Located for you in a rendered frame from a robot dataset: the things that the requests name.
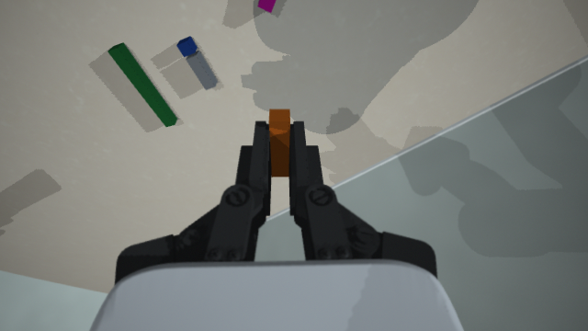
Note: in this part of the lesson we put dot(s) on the small blue cube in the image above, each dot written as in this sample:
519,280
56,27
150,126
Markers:
187,46

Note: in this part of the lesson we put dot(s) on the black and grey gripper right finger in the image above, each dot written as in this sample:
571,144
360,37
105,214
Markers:
329,230

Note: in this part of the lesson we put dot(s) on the orange-brown rectangular block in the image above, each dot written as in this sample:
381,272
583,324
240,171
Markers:
279,128

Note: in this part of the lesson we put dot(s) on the green rod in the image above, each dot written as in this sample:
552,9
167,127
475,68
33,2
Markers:
142,83

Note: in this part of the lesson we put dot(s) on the magenta rectangular block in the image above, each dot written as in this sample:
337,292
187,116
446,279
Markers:
267,5

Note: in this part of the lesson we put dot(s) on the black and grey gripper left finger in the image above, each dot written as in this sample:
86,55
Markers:
220,235

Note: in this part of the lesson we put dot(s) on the grey rectangular block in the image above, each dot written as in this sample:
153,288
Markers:
201,70

